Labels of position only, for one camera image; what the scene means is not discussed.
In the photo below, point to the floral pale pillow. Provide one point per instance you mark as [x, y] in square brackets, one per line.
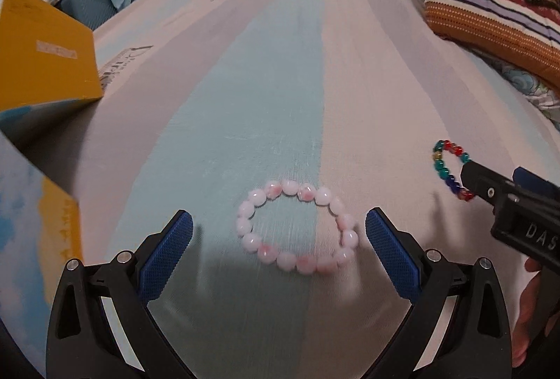
[539, 94]

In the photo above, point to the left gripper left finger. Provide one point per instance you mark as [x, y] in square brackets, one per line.
[81, 343]

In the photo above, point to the striped bed sheet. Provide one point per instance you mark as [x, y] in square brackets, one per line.
[227, 95]

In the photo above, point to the blue yellow cardboard box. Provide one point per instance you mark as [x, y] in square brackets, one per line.
[48, 72]

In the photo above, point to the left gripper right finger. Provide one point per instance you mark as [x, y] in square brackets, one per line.
[457, 325]

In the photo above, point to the person's right hand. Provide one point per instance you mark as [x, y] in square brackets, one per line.
[521, 339]

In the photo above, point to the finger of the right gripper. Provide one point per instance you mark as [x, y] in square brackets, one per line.
[532, 182]
[487, 184]

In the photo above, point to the striped red brown pillow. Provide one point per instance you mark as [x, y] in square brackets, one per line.
[514, 31]

